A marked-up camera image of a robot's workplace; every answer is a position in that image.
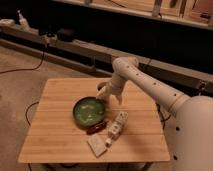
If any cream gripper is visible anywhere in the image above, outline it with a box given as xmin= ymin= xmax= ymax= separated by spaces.
xmin=96 ymin=83 xmax=124 ymax=106

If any white power strip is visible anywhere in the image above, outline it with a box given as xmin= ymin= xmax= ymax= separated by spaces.
xmin=106 ymin=111 xmax=128 ymax=147

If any green ceramic bowl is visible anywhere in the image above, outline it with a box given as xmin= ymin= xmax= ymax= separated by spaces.
xmin=73 ymin=96 xmax=106 ymax=127

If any red chili pepper toy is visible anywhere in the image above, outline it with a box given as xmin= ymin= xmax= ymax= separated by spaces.
xmin=86 ymin=121 xmax=107 ymax=135

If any white cup with dark liquid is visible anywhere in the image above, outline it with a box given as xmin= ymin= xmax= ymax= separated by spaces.
xmin=97 ymin=82 xmax=107 ymax=91

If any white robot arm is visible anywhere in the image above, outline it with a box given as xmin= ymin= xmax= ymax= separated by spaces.
xmin=96 ymin=57 xmax=213 ymax=171

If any wooden table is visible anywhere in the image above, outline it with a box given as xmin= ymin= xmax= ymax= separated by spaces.
xmin=18 ymin=78 xmax=170 ymax=163

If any black box on ledge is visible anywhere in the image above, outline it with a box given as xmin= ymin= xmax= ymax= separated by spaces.
xmin=57 ymin=28 xmax=76 ymax=42

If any white spray bottle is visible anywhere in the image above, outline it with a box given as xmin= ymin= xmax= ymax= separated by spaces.
xmin=17 ymin=10 xmax=30 ymax=31

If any black cable on floor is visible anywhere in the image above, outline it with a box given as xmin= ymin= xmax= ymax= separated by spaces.
xmin=0 ymin=46 xmax=46 ymax=76

